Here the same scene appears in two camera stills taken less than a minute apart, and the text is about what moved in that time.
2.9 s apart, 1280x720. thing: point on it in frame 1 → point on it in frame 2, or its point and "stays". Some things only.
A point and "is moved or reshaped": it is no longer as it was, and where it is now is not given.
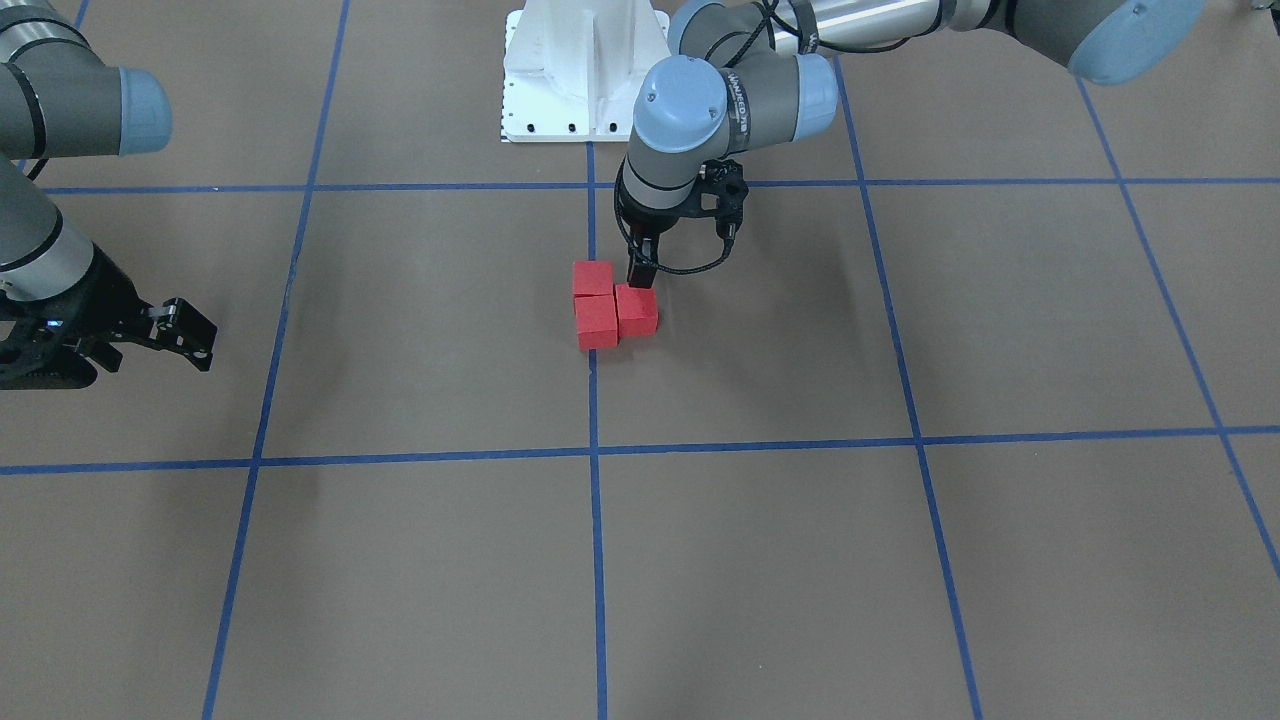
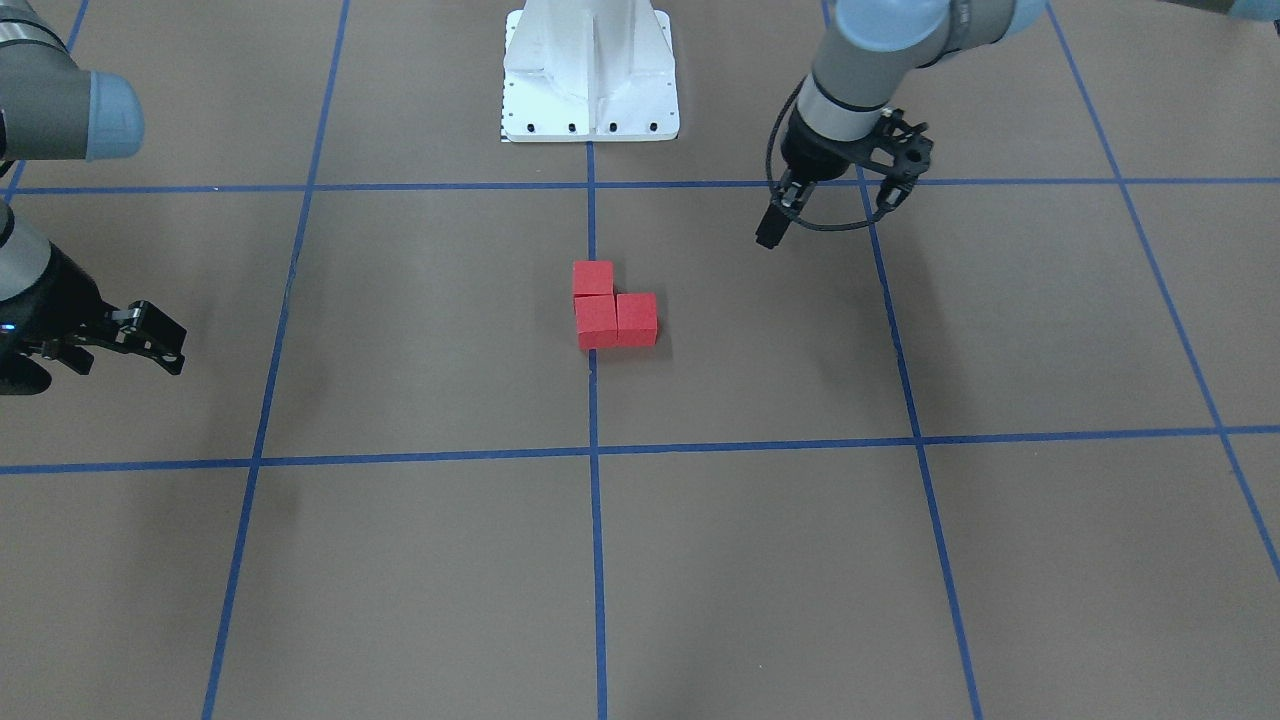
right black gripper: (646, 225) → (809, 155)
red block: (595, 321) stays
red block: (637, 310) is moved or reshaped
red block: (592, 277) stays
